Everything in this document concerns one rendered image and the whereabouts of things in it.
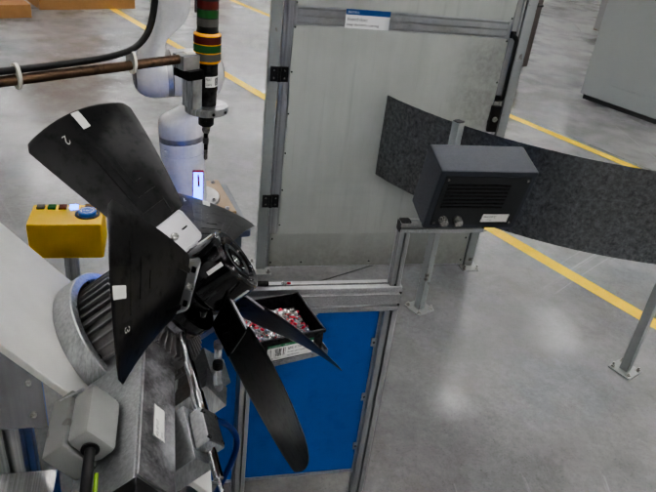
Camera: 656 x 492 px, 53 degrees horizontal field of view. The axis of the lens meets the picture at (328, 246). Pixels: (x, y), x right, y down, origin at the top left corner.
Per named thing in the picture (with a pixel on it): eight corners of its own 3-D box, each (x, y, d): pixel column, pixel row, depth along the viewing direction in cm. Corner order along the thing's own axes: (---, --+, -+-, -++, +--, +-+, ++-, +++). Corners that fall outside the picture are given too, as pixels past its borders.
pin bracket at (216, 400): (167, 411, 120) (206, 385, 118) (170, 392, 125) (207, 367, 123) (188, 430, 122) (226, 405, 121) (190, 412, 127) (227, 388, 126)
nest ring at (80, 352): (161, 442, 112) (180, 430, 111) (39, 352, 98) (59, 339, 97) (163, 343, 134) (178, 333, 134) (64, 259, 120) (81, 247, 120)
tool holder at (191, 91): (191, 123, 102) (191, 61, 97) (165, 109, 106) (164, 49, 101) (236, 113, 108) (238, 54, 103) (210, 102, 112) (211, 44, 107)
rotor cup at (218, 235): (207, 349, 112) (268, 308, 110) (149, 298, 104) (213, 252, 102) (204, 301, 124) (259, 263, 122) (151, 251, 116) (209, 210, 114)
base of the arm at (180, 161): (143, 194, 189) (136, 133, 180) (204, 183, 198) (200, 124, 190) (165, 220, 175) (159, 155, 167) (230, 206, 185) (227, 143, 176)
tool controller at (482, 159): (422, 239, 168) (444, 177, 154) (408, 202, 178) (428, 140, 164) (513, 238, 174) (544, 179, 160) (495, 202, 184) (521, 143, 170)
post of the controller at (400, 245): (389, 286, 177) (401, 223, 168) (387, 280, 180) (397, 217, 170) (400, 286, 178) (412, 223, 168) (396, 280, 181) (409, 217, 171)
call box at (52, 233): (30, 264, 149) (24, 224, 144) (38, 242, 157) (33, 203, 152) (103, 263, 153) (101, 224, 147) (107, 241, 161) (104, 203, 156)
